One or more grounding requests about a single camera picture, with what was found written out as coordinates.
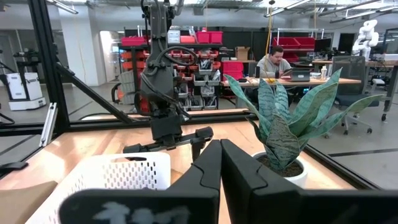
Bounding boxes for shelf rack with bins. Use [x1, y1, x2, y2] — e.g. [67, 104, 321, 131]
[119, 26, 225, 112]

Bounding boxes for olive green folded cloth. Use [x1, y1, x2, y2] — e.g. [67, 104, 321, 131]
[0, 180, 58, 224]

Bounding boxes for white perforated plastic basket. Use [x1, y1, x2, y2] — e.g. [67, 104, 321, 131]
[26, 151, 172, 224]

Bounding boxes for cardboard box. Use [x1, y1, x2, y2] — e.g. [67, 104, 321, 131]
[234, 46, 251, 61]

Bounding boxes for white plant pot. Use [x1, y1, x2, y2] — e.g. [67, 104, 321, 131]
[251, 151, 309, 189]

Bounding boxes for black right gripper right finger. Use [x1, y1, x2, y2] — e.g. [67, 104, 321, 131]
[220, 138, 398, 224]

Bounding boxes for grey laptop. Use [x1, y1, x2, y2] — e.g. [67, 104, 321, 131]
[290, 69, 312, 83]

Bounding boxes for red storage crate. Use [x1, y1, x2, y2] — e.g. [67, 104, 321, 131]
[221, 60, 244, 81]

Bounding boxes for person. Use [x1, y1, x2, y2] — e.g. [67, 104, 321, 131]
[256, 45, 294, 79]

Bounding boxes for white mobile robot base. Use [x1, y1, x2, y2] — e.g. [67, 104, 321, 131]
[5, 72, 47, 111]

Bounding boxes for black aluminium table frame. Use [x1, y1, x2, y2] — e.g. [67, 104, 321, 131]
[0, 0, 384, 191]

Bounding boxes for black computer monitor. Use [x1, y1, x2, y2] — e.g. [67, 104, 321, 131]
[313, 37, 333, 54]

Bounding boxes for black table edge clamp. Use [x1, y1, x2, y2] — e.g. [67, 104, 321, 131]
[0, 161, 29, 179]

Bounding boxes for silver aluminium bar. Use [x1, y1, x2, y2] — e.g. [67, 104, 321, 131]
[38, 102, 59, 148]

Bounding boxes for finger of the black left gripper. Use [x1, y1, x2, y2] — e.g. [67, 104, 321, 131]
[123, 143, 143, 154]
[190, 126, 215, 163]

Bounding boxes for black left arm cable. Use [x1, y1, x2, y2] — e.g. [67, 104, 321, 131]
[136, 45, 200, 119]

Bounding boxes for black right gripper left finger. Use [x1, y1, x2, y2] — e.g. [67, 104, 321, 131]
[58, 139, 223, 224]

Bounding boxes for grey mesh office chair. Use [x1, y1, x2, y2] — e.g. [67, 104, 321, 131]
[331, 55, 384, 136]

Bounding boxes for yellow hanging cable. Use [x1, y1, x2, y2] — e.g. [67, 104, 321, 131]
[264, 7, 277, 83]

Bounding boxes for wooden office desk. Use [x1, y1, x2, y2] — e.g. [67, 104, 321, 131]
[220, 77, 362, 110]

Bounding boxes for green snake plant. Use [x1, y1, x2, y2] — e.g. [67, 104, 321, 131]
[223, 67, 385, 172]

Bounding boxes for white humanoid robot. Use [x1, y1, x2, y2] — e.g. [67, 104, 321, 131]
[351, 19, 379, 60]

